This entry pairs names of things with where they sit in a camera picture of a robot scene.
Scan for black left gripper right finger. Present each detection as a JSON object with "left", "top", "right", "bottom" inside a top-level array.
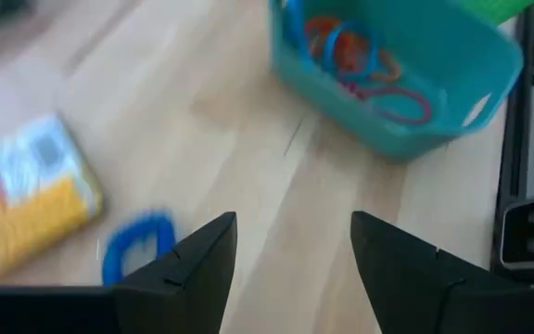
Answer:
[{"left": 349, "top": 211, "right": 534, "bottom": 334}]

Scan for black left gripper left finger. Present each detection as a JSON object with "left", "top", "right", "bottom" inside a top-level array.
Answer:
[{"left": 0, "top": 211, "right": 239, "bottom": 334}]

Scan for yellow green packet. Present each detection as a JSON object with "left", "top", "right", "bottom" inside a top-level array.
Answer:
[{"left": 0, "top": 112, "right": 105, "bottom": 285}]

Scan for red rubber band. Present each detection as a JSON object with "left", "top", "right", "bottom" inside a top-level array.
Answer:
[{"left": 352, "top": 84, "right": 434, "bottom": 126}]

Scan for orange rubber band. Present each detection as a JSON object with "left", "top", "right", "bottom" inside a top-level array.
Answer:
[{"left": 371, "top": 48, "right": 405, "bottom": 84}]

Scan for blue rubber band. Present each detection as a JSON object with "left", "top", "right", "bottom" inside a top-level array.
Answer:
[{"left": 323, "top": 20, "right": 380, "bottom": 81}]

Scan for coloured rings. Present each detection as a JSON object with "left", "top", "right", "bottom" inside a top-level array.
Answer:
[{"left": 304, "top": 15, "right": 373, "bottom": 78}]

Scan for teal plastic basket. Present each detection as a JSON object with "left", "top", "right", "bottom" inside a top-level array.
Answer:
[{"left": 268, "top": 0, "right": 527, "bottom": 162}]

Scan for green plastic basket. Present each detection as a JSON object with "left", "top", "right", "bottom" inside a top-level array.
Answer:
[{"left": 451, "top": 0, "right": 534, "bottom": 27}]

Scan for blue coil keychain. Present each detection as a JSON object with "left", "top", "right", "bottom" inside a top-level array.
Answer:
[{"left": 101, "top": 210, "right": 179, "bottom": 288}]

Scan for black aluminium frame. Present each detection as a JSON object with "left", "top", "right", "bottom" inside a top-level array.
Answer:
[{"left": 489, "top": 0, "right": 534, "bottom": 282}]

